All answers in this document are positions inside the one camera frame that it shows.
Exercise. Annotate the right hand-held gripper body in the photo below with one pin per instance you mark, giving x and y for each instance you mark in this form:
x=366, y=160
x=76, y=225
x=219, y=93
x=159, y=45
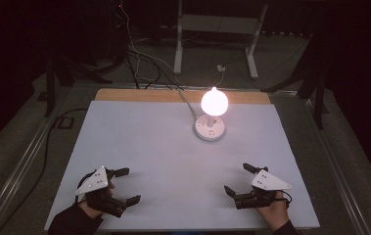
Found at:
x=269, y=182

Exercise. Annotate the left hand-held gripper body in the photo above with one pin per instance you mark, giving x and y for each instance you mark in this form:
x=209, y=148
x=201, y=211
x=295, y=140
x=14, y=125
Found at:
x=95, y=183

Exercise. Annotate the person's left hand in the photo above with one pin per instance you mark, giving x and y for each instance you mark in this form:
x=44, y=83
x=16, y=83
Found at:
x=91, y=212

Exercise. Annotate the person's right hand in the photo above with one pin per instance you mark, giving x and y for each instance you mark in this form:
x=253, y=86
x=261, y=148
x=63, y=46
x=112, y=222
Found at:
x=277, y=213

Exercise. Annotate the white table mat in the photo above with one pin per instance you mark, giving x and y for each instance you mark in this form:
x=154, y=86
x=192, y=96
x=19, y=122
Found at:
x=160, y=169

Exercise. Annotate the round white power strip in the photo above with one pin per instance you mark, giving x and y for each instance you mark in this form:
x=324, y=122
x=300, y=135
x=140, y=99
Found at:
x=206, y=131

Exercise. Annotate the glowing white bulb lamp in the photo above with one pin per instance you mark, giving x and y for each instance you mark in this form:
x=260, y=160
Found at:
x=214, y=103

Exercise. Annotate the wooden table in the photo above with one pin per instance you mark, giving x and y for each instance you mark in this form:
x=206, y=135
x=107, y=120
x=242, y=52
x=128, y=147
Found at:
x=147, y=95

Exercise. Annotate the black stand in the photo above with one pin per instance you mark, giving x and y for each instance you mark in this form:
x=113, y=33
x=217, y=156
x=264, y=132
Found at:
x=318, y=94
x=51, y=88

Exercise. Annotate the white plug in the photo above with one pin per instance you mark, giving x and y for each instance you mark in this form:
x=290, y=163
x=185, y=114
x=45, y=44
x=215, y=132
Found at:
x=221, y=68

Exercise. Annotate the white metal stand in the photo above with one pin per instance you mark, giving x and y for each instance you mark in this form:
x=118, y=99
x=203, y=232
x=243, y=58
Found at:
x=217, y=24

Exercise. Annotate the metal floor rail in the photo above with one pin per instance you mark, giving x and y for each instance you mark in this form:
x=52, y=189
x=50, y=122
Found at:
x=16, y=171
x=336, y=163

